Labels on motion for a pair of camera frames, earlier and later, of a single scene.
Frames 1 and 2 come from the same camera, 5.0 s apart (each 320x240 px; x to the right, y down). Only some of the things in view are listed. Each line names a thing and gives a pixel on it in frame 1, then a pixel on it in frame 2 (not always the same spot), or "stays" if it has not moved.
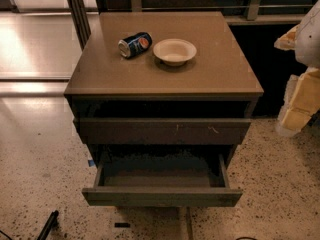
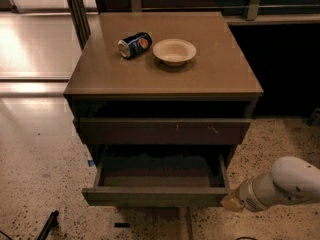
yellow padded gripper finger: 288,41 → 232,203
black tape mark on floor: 122,225 stays
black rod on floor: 48,227 stays
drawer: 161,180 stays
